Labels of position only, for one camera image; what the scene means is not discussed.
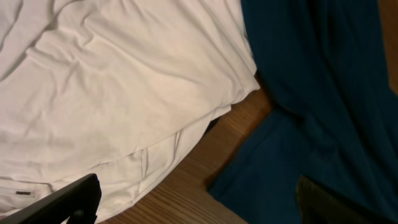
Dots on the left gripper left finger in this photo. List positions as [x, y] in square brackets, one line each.
[76, 203]

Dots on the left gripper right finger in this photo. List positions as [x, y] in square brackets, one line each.
[319, 204]

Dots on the dark blue t-shirt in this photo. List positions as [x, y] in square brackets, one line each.
[335, 115]

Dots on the white t-shirt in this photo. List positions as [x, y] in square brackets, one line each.
[121, 89]

